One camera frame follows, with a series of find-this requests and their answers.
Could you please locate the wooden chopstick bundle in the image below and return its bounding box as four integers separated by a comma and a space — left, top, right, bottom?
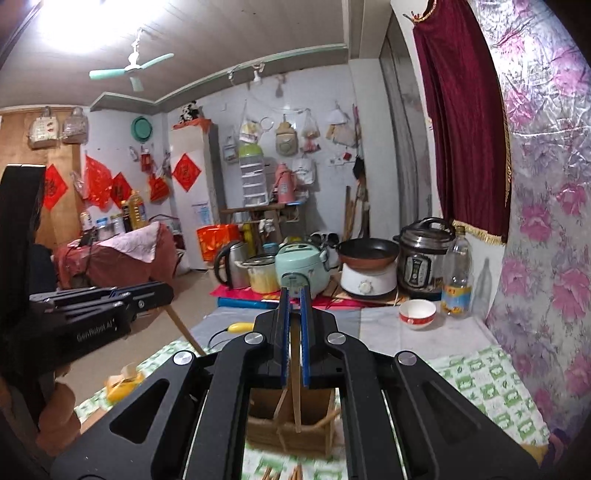
288, 463, 304, 480
262, 467, 281, 480
312, 407, 342, 429
290, 318, 301, 433

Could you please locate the single wooden chopstick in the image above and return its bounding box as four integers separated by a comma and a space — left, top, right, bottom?
273, 389, 293, 425

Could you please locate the left hand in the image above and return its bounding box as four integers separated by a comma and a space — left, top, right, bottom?
36, 382, 81, 457

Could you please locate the brown wooden chopstick holder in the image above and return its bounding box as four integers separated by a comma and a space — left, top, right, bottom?
245, 389, 341, 458

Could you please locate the yellow tissue pack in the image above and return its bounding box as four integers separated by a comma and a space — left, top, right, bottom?
105, 363, 145, 404

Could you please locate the green white checkered tablecloth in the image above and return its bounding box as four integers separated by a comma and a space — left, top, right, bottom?
73, 338, 553, 480

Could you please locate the yellow electric pan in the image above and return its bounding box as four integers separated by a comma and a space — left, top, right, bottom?
226, 322, 254, 334

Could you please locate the red white bowl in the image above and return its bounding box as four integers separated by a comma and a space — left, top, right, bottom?
399, 299, 438, 329

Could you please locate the red cloth covered table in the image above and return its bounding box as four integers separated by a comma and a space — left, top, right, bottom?
54, 222, 177, 289

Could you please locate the yellow cooking oil bottle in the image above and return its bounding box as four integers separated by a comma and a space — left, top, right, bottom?
127, 190, 147, 230

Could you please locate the steel electric kettle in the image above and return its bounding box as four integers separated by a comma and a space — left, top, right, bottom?
213, 240, 249, 290

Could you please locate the clear plastic bottle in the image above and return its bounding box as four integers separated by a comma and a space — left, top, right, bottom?
441, 225, 472, 318

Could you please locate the white cooker with brown pan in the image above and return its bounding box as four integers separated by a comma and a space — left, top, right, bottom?
335, 238, 400, 298

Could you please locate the yellow enamel pot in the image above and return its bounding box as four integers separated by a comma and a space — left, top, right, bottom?
235, 255, 280, 295

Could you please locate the red gift bag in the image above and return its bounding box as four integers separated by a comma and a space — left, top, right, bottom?
197, 224, 242, 262

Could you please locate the black silver pressure cooker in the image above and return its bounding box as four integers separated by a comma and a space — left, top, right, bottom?
393, 217, 456, 301

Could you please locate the mint green rice cooker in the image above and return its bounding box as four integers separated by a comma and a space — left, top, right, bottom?
274, 242, 331, 299

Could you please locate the white refrigerator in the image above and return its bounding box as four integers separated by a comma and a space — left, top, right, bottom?
168, 124, 226, 270

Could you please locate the white plastic drawer tower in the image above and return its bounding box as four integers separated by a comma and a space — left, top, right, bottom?
238, 143, 269, 207

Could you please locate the green ceiling fan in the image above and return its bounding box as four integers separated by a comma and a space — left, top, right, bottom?
88, 29, 174, 93

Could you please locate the pink thermos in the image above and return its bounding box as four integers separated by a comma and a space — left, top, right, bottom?
274, 163, 296, 204

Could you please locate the dark red curtain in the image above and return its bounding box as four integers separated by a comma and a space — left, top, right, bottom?
411, 0, 512, 244

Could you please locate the round green wall plate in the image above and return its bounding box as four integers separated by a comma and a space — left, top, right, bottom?
130, 116, 153, 144

